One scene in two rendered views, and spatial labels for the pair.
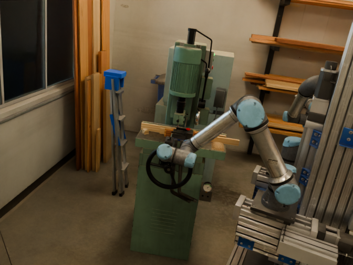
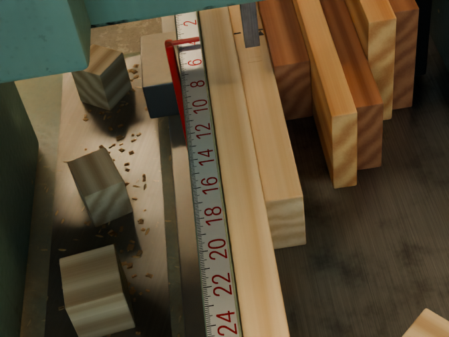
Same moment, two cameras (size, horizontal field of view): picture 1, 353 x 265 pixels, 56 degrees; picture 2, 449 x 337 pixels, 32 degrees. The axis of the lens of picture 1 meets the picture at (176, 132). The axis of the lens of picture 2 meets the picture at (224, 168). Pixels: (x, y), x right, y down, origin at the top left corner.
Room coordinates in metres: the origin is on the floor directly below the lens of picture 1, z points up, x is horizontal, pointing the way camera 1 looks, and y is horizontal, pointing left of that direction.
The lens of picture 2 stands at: (2.21, 0.37, 1.23)
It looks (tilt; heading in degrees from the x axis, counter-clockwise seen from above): 45 degrees down; 268
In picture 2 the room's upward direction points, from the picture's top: 10 degrees counter-clockwise
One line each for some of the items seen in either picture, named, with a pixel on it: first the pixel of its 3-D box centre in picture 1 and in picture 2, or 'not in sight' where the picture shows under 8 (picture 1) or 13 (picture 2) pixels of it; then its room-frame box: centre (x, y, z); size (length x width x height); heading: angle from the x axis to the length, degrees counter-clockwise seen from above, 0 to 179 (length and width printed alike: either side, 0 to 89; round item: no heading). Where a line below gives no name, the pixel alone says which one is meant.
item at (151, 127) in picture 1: (183, 132); (218, 41); (2.19, -0.05, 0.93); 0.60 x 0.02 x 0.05; 87
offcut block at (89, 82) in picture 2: not in sight; (101, 77); (2.29, -0.17, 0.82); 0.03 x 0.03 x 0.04; 51
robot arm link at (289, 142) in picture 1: (292, 147); not in sight; (2.02, -0.76, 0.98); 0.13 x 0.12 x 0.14; 83
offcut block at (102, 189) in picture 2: not in sight; (100, 186); (2.29, -0.04, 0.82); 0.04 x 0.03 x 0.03; 106
